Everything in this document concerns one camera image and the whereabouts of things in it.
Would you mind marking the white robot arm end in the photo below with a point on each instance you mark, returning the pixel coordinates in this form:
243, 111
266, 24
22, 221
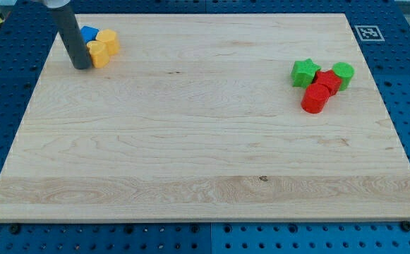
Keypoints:
47, 3

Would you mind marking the light wooden board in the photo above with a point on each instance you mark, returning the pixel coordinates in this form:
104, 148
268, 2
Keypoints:
196, 119

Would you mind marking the green star block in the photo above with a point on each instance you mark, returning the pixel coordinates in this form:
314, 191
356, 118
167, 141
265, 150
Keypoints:
303, 72

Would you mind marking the red cylinder block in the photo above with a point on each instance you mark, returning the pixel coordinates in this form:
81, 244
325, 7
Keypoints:
315, 98

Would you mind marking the yellow block front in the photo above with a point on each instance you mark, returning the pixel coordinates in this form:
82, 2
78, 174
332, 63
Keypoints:
98, 53

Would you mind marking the yellow block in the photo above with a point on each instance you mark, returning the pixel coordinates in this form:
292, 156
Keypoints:
98, 53
111, 39

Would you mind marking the yellow block rear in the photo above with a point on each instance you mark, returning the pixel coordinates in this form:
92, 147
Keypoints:
111, 39

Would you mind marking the red star block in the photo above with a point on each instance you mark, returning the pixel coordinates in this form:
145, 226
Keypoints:
329, 79

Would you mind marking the blue block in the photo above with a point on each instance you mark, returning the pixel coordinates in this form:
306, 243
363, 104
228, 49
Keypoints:
88, 33

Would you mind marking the green cylinder block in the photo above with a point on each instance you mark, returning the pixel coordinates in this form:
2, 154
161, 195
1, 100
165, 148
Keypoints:
345, 71

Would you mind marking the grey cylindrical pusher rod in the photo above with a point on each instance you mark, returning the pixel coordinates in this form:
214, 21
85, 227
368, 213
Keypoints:
67, 26

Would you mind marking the white fiducial marker tag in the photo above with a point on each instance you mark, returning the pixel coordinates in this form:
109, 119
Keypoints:
369, 33

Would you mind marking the black bolt left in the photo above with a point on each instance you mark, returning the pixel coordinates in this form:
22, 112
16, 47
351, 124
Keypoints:
14, 229

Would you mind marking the black bolt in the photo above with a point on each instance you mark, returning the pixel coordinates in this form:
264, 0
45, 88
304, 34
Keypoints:
14, 229
405, 226

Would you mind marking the black bolt right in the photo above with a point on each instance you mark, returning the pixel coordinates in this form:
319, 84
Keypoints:
405, 226

